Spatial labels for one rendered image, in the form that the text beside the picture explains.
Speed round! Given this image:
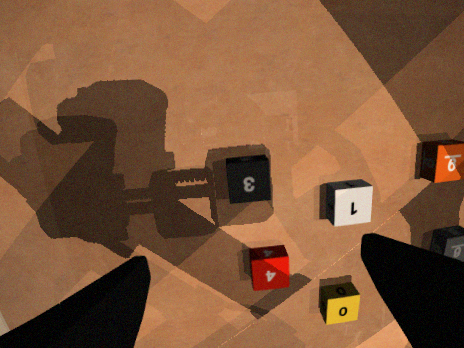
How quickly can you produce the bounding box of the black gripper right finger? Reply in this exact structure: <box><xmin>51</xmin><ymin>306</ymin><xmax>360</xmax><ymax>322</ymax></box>
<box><xmin>360</xmin><ymin>233</ymin><xmax>464</xmax><ymax>348</ymax></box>

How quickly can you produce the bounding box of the red block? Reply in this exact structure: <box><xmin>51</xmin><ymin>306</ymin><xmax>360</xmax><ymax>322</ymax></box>
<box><xmin>248</xmin><ymin>246</ymin><xmax>289</xmax><ymax>291</ymax></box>

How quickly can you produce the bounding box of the grey block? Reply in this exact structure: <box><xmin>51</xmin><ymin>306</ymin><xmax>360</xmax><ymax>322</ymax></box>
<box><xmin>429</xmin><ymin>226</ymin><xmax>464</xmax><ymax>262</ymax></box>

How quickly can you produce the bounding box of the reddish-brown block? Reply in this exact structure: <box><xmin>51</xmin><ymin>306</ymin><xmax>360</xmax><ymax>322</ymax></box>
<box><xmin>420</xmin><ymin>139</ymin><xmax>464</xmax><ymax>182</ymax></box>

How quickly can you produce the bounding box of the white block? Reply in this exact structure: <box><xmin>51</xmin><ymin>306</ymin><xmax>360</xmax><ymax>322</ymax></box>
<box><xmin>327</xmin><ymin>179</ymin><xmax>373</xmax><ymax>226</ymax></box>

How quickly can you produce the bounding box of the yellow block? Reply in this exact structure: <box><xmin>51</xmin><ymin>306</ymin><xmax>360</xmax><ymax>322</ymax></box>
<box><xmin>320</xmin><ymin>282</ymin><xmax>361</xmax><ymax>325</ymax></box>

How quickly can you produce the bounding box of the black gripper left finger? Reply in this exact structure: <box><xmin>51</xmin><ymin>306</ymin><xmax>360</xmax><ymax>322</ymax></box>
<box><xmin>0</xmin><ymin>255</ymin><xmax>151</xmax><ymax>348</ymax></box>

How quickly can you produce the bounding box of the black block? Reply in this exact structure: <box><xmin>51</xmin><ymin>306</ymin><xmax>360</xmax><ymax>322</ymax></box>
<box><xmin>225</xmin><ymin>155</ymin><xmax>271</xmax><ymax>205</ymax></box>

